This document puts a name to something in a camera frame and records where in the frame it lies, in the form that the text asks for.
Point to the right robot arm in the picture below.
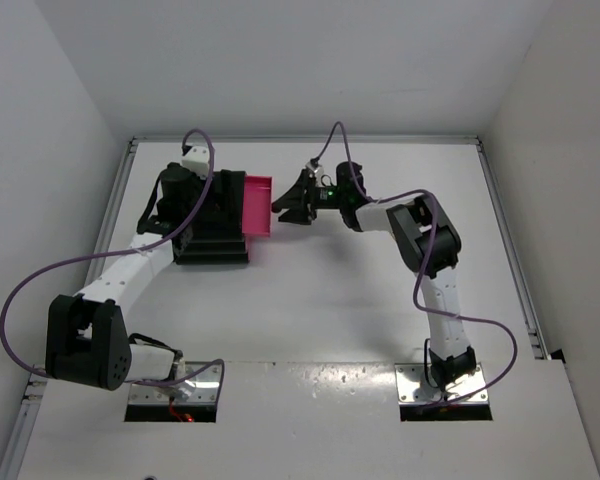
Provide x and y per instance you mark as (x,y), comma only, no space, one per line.
(428,243)

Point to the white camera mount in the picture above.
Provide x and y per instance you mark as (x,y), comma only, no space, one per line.
(196,159)
(315,169)

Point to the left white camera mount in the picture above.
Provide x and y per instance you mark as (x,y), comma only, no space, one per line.
(196,159)

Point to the black drawer cabinet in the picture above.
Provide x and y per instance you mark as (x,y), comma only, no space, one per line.
(201,245)

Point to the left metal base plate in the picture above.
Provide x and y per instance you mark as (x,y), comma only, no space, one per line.
(201,390)

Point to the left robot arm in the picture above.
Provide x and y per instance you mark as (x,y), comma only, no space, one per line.
(188,214)

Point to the pink top drawer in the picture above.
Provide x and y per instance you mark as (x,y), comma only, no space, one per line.
(256,216)

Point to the metal base plate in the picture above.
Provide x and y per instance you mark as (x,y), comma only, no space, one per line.
(201,390)
(412,388)

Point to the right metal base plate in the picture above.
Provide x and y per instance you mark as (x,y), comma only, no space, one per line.
(412,388)

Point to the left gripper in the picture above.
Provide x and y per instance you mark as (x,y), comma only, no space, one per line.
(219,202)

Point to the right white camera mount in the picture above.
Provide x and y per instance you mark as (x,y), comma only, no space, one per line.
(315,169)

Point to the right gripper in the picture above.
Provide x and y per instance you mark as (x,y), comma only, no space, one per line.
(297,201)

